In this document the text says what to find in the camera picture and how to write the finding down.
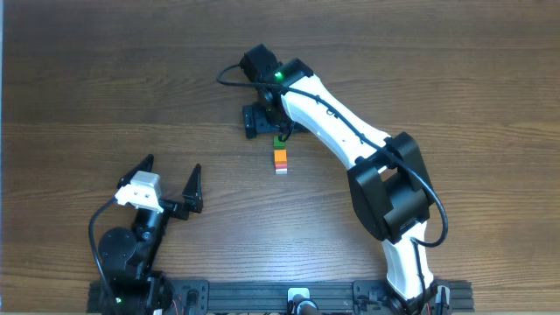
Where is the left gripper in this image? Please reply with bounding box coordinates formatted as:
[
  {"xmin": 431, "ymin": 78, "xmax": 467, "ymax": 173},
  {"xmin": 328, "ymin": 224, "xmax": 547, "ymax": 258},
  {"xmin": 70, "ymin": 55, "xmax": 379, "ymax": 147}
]
[{"xmin": 116, "ymin": 153, "xmax": 205, "ymax": 221}]

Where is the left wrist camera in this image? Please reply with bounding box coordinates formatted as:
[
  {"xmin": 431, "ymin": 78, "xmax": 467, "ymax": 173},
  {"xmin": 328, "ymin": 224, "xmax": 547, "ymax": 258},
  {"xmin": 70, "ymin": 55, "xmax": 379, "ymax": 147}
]
[{"xmin": 114, "ymin": 171, "xmax": 163, "ymax": 214}]

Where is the mounting rail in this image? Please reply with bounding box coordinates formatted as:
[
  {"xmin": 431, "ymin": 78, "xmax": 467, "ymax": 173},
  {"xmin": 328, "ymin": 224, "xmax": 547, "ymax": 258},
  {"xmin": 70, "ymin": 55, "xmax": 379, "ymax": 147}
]
[{"xmin": 87, "ymin": 279, "xmax": 476, "ymax": 315}]

